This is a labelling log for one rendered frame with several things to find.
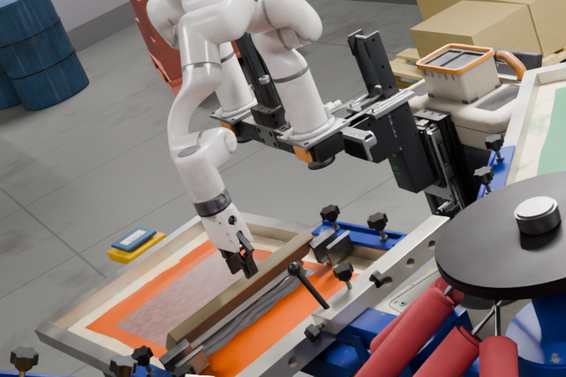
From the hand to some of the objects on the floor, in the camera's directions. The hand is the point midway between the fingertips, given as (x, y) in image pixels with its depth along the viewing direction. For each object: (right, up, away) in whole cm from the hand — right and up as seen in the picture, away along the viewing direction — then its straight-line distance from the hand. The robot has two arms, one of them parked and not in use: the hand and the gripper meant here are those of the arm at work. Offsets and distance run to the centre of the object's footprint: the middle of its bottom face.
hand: (242, 266), depth 225 cm
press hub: (+92, -101, -30) cm, 140 cm away
